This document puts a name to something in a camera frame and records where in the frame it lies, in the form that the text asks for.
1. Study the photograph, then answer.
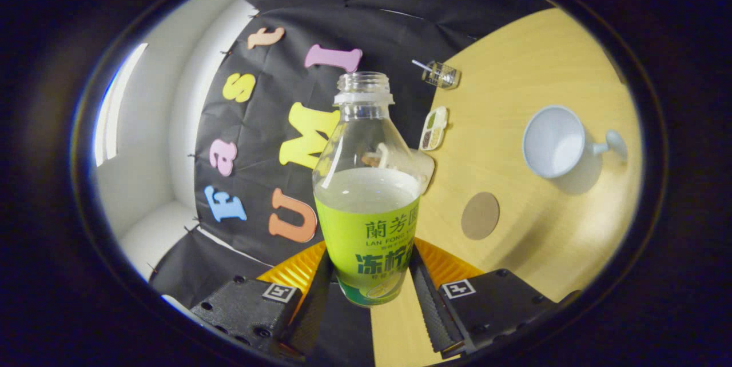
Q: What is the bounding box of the wooden table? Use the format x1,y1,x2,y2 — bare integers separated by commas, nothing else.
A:
371,8,642,366

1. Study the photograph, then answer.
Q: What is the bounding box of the wire mesh holder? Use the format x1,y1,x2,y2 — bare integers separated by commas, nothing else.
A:
422,61,462,90

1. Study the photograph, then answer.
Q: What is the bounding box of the white cup with handle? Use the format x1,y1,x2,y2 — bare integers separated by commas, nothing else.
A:
522,105,628,179

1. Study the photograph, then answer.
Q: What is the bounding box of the ceiling light panel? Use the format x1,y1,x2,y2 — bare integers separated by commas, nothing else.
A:
94,42,148,167

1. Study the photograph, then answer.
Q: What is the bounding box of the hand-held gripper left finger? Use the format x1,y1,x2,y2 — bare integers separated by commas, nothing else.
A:
189,240,334,356

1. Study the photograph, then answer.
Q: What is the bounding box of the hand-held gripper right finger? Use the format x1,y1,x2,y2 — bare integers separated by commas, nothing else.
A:
407,237,564,356

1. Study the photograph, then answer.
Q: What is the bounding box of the green label juice bottle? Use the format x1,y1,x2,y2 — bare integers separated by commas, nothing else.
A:
312,71,422,307

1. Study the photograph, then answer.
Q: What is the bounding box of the white compartment food tray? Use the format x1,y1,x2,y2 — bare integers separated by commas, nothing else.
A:
419,106,448,151

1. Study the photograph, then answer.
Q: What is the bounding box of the white toaster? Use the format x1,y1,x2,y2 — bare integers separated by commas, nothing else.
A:
413,149,436,195

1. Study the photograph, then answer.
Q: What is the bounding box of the round brown coaster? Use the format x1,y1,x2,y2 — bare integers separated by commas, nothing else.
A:
461,192,500,241

